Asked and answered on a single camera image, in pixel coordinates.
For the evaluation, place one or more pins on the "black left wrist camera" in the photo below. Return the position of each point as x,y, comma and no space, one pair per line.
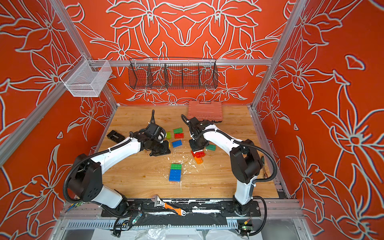
155,132

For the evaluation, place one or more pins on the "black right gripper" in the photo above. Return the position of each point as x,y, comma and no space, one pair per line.
195,146

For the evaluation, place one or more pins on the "small orange lego brick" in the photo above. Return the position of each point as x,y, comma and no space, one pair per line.
198,160

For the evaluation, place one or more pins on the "black wire wall basket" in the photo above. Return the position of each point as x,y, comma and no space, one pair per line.
173,74

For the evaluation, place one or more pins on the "orange handled adjustable wrench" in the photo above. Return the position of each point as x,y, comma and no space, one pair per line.
158,203

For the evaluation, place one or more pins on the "clear plastic wall bin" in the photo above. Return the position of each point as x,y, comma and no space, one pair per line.
84,80

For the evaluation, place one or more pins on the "wide red lego brick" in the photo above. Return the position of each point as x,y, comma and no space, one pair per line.
198,154

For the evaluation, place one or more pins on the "salmon red tool case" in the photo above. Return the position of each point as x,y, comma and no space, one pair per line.
211,111

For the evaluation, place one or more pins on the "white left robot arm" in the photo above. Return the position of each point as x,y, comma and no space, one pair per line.
84,182

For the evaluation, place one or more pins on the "blue lego brick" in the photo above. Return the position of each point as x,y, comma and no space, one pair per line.
175,178
174,173
177,143

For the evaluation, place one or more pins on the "dark green lego brick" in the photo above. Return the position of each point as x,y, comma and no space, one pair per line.
211,147
178,131

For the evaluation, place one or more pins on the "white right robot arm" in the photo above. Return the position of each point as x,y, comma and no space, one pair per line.
245,160

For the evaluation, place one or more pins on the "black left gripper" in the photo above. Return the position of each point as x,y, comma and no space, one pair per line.
166,150

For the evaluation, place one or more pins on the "blue lego brick back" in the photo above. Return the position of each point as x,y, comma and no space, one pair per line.
177,143

